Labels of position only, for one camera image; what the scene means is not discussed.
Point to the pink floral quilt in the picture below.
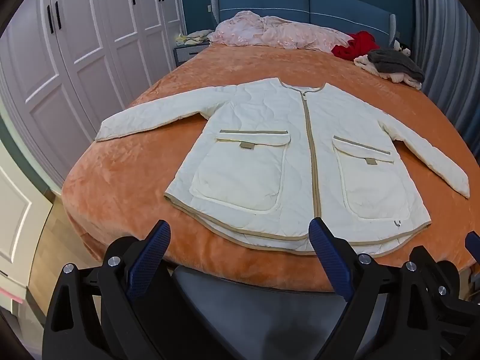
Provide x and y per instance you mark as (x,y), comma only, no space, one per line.
(285,32)

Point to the white wardrobe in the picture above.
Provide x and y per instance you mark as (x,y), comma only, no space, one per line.
(75,63)

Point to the grey nightstand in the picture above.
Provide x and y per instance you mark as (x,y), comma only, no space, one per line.
(185,54)

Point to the grey garment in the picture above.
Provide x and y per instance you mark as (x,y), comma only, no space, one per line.
(397,62)

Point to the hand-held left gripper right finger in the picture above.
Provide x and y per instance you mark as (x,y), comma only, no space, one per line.
(330,255)

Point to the grey curtain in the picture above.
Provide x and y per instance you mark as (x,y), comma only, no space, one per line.
(446,45)

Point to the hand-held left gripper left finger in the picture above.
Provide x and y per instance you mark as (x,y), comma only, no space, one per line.
(152,255)

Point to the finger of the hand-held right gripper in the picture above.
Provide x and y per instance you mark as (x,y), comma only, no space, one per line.
(438,266)
(473,246)

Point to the pale yellow cloths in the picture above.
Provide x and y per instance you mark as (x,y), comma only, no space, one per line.
(195,37)

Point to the white quilted jacket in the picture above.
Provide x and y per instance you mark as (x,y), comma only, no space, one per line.
(262,150)

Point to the red garment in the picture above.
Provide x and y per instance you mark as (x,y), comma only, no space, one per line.
(356,45)

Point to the cream fluffy garment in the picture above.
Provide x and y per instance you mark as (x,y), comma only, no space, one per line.
(365,63)

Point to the blue bed headboard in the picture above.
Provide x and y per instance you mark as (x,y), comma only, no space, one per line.
(337,7)

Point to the black and white plush toy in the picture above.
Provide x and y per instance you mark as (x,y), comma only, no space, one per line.
(401,47)

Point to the orange plush blanket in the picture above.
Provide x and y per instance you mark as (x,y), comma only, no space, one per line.
(150,165)

